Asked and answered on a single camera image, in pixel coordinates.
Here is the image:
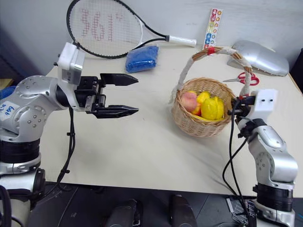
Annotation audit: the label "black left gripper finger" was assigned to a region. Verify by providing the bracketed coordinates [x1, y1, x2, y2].
[99, 73, 139, 87]
[93, 105, 139, 119]

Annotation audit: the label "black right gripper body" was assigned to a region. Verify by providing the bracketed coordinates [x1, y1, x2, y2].
[233, 93, 258, 117]

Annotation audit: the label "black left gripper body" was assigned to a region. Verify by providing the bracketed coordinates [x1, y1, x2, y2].
[74, 76, 107, 114]

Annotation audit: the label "yellow bell pepper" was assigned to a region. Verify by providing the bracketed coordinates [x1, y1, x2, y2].
[200, 96, 225, 121]

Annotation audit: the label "blue cloth in plastic bag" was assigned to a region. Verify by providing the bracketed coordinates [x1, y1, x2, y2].
[125, 45, 160, 73]

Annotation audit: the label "small yellow fruit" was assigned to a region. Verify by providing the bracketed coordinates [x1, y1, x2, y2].
[196, 91, 212, 105]

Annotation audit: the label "pink peach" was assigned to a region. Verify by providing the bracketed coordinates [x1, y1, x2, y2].
[181, 91, 202, 115]

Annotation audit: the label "silver curved shell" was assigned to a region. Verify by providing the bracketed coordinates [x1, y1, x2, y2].
[227, 40, 290, 77]

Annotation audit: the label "black white tennis racket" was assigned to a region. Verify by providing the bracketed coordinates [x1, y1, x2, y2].
[66, 0, 197, 59]

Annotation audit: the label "colourful sticker strip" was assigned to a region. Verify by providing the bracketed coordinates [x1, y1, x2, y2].
[203, 8, 223, 50]

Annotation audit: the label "blue fuzzy object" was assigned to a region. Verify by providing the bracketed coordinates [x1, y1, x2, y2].
[0, 86, 16, 100]

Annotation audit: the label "black grid plate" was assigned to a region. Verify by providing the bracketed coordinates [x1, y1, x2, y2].
[226, 197, 258, 224]

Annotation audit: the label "dark rounded shape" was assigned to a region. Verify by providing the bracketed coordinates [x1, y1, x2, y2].
[105, 200, 143, 227]
[170, 194, 197, 227]

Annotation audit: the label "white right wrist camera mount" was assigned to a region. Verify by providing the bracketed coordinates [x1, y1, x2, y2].
[250, 89, 278, 119]

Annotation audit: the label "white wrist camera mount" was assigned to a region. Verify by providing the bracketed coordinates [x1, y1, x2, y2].
[57, 42, 85, 112]
[250, 89, 278, 119]

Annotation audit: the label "red handled scissors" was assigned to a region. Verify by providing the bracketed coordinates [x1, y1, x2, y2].
[223, 71, 260, 86]

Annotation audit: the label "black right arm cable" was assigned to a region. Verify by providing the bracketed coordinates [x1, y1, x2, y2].
[223, 104, 255, 220]

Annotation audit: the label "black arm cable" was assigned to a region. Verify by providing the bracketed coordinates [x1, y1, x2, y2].
[35, 107, 76, 204]
[223, 104, 255, 220]

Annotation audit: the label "wicker basket with handle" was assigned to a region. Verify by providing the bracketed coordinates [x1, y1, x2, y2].
[168, 46, 255, 138]

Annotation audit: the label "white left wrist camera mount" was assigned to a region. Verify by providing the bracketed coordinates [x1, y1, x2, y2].
[57, 42, 85, 112]

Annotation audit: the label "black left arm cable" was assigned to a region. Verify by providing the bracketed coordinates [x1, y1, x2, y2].
[35, 107, 76, 204]

